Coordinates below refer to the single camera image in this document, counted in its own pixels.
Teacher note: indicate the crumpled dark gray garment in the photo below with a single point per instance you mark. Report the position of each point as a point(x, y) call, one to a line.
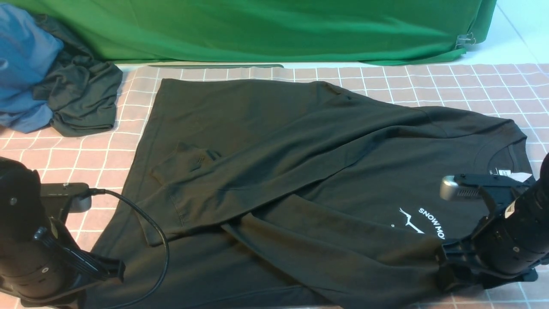
point(80, 88)

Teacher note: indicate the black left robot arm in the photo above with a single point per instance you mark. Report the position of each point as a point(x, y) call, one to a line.
point(20, 197)

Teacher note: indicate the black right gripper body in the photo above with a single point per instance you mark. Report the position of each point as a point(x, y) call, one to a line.
point(513, 243)

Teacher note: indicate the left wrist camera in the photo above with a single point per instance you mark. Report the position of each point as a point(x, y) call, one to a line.
point(68, 197)

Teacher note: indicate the metal binder clip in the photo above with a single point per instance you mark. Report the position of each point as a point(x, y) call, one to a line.
point(465, 40)

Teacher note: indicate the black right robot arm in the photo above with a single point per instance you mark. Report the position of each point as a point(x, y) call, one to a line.
point(533, 199)

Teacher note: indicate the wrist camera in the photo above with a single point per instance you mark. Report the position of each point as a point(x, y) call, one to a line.
point(68, 197)
point(459, 187)

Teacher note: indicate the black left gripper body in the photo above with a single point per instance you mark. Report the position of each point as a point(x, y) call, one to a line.
point(41, 259)

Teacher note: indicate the blue garment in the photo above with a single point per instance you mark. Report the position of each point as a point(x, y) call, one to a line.
point(26, 55)

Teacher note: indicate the green backdrop cloth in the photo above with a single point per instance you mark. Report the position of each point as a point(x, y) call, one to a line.
point(378, 32)

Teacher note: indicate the dark gray long-sleeve shirt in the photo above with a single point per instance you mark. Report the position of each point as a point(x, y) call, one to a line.
point(292, 194)

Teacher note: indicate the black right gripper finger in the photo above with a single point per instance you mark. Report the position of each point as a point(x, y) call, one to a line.
point(451, 278)
point(460, 253)

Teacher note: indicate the pink grid tablecloth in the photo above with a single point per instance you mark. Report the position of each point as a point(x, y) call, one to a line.
point(518, 92)

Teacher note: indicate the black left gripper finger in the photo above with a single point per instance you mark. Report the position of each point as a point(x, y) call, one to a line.
point(104, 268)
point(69, 300)

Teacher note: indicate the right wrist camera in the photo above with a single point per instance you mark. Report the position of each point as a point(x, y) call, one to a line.
point(459, 187)

